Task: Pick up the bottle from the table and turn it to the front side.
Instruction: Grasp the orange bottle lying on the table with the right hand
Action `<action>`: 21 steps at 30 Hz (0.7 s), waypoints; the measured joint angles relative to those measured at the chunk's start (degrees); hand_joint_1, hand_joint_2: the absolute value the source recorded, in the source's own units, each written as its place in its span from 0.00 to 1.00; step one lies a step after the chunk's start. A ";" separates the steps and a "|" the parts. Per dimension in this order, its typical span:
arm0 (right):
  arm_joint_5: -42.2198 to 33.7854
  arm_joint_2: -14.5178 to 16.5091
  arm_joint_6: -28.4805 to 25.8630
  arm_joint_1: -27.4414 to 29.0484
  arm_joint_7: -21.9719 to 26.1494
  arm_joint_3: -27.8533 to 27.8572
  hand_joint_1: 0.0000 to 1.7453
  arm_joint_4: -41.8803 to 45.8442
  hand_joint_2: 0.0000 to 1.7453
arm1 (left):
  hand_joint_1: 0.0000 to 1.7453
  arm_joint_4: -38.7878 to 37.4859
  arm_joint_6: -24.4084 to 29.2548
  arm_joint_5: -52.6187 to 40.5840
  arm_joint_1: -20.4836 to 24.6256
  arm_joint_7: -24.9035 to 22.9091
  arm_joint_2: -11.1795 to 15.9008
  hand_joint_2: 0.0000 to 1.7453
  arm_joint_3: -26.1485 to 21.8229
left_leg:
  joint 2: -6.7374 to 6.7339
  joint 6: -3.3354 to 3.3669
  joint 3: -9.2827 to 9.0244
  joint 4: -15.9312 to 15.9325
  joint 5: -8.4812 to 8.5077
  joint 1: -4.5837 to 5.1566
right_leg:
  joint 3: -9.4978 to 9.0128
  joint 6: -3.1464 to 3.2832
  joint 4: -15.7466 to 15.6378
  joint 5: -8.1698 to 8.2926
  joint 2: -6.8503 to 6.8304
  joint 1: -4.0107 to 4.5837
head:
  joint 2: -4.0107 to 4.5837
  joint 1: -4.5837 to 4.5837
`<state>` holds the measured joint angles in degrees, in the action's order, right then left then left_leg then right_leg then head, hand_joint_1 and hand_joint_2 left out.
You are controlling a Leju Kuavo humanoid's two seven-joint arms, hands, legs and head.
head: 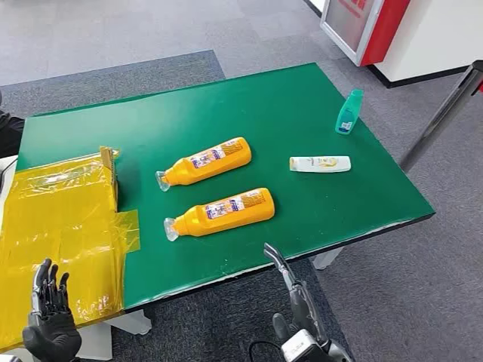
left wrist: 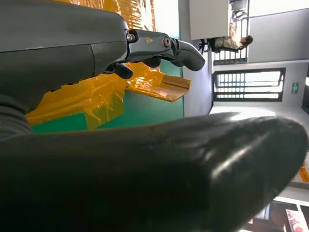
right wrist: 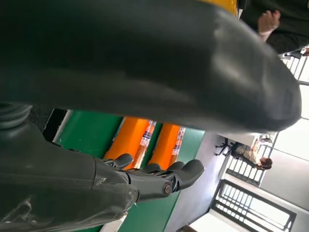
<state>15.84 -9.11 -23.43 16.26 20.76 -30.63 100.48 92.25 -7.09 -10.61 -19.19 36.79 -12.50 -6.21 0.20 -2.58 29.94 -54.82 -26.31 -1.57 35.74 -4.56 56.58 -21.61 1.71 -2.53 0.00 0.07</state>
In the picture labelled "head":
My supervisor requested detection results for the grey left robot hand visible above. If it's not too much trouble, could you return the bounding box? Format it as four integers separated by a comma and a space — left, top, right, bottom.
22, 258, 82, 362

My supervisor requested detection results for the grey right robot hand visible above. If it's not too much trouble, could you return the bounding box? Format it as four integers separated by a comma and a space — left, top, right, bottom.
263, 242, 330, 347

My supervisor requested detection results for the orange detergent bottle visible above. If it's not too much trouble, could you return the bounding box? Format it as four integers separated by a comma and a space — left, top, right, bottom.
155, 137, 252, 193
164, 187, 275, 243

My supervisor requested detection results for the white shampoo bottle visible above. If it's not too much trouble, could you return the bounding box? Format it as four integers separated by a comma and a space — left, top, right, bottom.
289, 155, 352, 174

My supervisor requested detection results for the teal shampoo bottle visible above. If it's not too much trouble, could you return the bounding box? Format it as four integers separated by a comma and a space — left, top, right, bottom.
335, 88, 365, 136

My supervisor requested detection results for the white table leg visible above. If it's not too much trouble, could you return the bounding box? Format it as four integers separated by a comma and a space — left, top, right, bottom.
311, 247, 345, 272
75, 308, 152, 362

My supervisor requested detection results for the yellow plastic sheet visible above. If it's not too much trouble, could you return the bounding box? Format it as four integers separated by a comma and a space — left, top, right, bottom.
0, 147, 141, 353

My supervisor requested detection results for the brown cardboard piece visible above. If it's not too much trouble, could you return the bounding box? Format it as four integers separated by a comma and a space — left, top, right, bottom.
99, 146, 120, 212

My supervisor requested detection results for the black metal pole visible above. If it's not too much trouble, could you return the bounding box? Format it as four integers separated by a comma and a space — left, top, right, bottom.
398, 60, 483, 174

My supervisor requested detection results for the red and white kiosk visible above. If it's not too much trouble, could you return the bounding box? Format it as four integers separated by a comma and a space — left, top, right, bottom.
319, 0, 412, 68

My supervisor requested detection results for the white cabinet with black base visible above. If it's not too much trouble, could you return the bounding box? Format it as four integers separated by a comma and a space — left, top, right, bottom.
366, 0, 483, 90

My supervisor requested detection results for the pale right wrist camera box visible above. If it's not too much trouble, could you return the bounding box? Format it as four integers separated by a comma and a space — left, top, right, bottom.
281, 328, 330, 362

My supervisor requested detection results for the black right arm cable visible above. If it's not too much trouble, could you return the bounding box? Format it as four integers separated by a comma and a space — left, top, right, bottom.
248, 340, 285, 362

